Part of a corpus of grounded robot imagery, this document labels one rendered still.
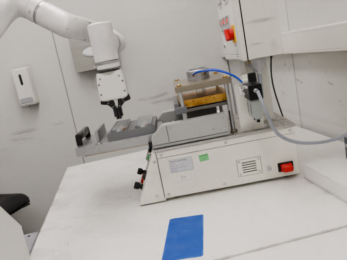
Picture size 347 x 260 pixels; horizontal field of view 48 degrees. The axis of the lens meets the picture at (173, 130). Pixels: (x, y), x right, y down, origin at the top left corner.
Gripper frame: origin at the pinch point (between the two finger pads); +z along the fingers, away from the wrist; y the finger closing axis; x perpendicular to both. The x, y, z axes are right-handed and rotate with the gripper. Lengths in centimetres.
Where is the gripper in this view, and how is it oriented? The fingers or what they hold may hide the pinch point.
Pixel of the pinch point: (118, 113)
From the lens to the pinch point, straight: 139.4
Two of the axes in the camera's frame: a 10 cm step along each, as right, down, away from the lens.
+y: 9.8, -1.8, -0.2
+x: -0.2, -2.0, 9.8
